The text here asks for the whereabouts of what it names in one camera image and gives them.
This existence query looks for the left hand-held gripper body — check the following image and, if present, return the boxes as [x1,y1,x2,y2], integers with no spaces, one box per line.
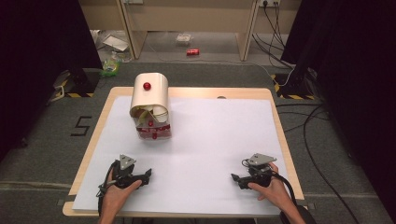
[111,153,148,189]

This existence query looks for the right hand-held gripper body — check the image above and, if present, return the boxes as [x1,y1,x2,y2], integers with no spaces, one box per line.
[245,152,278,189]

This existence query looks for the cream storage box red knob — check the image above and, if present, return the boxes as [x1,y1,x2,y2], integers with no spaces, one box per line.
[129,72,173,142]

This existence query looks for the person's left hand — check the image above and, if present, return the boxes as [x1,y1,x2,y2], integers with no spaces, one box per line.
[100,178,143,217]

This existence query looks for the person's right hand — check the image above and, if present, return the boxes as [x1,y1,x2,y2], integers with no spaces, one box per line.
[247,161,296,207]

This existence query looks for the wooden table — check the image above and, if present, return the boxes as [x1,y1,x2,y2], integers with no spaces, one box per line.
[62,86,305,218]

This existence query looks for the row of red packets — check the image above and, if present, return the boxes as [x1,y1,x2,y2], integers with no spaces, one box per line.
[136,124,172,133]

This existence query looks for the white table mat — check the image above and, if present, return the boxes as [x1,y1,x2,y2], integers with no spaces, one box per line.
[71,95,290,217]

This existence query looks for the striped tape stand base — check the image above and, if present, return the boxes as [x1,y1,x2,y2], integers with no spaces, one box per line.
[50,67,101,101]
[270,68,318,102]

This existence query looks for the green packet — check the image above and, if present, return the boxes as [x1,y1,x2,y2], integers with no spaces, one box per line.
[99,58,121,77]

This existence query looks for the black curtain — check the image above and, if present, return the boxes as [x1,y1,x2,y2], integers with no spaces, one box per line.
[280,0,396,217]
[0,0,105,163]

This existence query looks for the clear plastic packet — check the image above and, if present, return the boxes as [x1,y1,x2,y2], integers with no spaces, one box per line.
[175,33,193,47]

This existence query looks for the beige desk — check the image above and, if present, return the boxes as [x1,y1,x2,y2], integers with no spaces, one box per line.
[78,0,304,63]

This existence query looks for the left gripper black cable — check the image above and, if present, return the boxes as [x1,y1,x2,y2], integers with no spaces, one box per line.
[96,160,121,217]

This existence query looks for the black floor cables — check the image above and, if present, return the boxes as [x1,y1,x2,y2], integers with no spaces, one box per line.
[275,103,362,224]

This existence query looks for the white floor cable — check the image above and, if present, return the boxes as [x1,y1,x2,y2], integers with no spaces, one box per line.
[145,39,296,89]

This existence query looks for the black socket cables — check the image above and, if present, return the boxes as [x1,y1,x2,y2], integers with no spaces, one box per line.
[251,0,296,70]

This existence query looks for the white wall socket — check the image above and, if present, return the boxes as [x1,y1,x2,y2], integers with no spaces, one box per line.
[258,0,282,8]

